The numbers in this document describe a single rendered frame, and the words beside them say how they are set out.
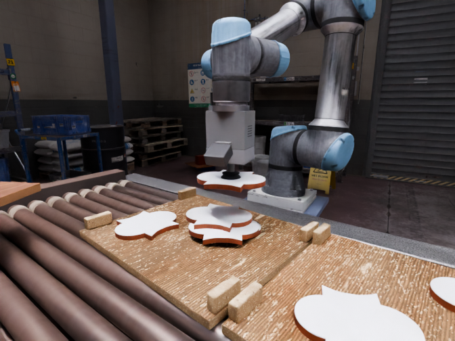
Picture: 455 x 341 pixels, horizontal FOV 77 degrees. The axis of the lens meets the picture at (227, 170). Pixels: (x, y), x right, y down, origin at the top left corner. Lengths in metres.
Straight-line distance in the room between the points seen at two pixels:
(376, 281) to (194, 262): 0.30
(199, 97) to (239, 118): 5.71
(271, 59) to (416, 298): 0.49
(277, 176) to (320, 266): 0.47
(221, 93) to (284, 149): 0.43
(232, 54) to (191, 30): 5.95
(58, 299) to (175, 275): 0.18
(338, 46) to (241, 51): 0.41
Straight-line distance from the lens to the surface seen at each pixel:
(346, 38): 0.92
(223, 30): 0.57
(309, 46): 5.37
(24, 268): 0.66
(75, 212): 0.91
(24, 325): 0.52
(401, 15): 5.23
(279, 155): 0.95
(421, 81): 5.11
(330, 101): 0.89
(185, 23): 6.62
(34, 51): 5.61
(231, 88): 0.55
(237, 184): 0.56
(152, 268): 0.53
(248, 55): 0.58
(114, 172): 1.18
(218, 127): 0.57
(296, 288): 0.49
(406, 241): 0.76
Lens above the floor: 1.21
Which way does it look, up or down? 14 degrees down
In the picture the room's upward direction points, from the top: straight up
